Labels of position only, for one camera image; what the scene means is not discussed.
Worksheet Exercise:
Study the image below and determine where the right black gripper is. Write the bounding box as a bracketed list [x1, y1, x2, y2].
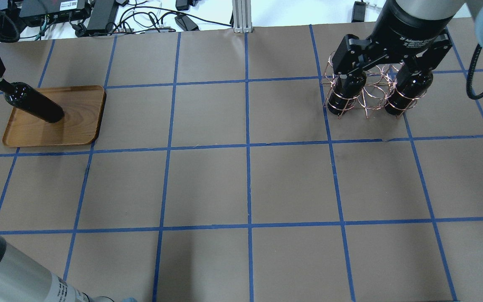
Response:
[333, 0, 455, 94]

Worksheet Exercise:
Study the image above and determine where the dark wine bottle carried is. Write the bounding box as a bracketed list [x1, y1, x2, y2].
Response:
[0, 80, 65, 123]

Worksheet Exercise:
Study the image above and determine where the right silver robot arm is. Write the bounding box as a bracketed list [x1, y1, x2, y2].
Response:
[331, 0, 483, 99]

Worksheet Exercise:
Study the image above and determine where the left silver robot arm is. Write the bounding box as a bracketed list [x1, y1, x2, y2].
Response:
[0, 59, 112, 302]

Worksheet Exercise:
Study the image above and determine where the dark wine bottle far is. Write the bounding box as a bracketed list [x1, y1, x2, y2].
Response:
[384, 77, 427, 116]

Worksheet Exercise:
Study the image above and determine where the dark wine bottle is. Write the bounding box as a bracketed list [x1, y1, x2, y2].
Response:
[384, 77, 427, 116]
[327, 76, 362, 116]

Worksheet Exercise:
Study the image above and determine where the dark wine bottle near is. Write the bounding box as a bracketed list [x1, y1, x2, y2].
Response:
[327, 76, 362, 116]

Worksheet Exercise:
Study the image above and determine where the wooden tray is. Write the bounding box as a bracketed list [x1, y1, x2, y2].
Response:
[2, 85, 106, 148]

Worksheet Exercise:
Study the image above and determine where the black power adapter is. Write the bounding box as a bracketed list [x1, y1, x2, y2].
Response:
[351, 0, 367, 23]

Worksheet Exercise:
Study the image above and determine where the large black power brick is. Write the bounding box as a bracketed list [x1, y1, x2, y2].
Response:
[86, 0, 119, 36]

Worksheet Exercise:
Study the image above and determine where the copper wire bottle basket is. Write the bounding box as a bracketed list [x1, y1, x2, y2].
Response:
[321, 52, 427, 119]

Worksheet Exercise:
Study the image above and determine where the aluminium frame post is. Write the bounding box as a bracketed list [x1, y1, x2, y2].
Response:
[232, 0, 253, 33]

